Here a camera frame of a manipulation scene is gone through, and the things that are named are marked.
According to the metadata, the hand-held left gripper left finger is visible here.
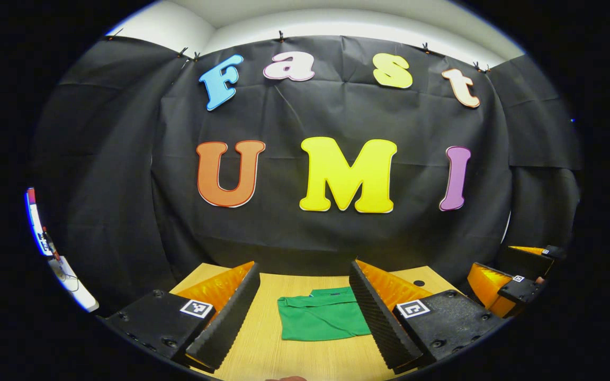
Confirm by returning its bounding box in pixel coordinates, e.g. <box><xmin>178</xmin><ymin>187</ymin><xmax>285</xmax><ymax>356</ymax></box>
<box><xmin>105</xmin><ymin>261</ymin><xmax>261</xmax><ymax>371</ymax></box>

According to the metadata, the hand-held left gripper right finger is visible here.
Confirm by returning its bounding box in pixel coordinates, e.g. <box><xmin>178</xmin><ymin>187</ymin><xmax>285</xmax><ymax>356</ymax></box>
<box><xmin>348</xmin><ymin>259</ymin><xmax>504</xmax><ymax>374</ymax></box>

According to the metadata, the green T-shirt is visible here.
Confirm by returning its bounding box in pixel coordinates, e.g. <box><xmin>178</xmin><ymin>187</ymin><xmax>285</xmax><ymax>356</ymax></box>
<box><xmin>277</xmin><ymin>286</ymin><xmax>372</xmax><ymax>342</ymax></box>

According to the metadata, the black backdrop cloth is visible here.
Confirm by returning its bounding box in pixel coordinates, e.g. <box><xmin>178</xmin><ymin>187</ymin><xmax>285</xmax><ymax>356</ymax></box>
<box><xmin>30</xmin><ymin>35</ymin><xmax>584</xmax><ymax>313</ymax></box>

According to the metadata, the row of black cloth clips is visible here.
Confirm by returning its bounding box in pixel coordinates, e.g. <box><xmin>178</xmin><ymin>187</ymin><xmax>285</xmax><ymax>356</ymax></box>
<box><xmin>105</xmin><ymin>29</ymin><xmax>492</xmax><ymax>73</ymax></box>

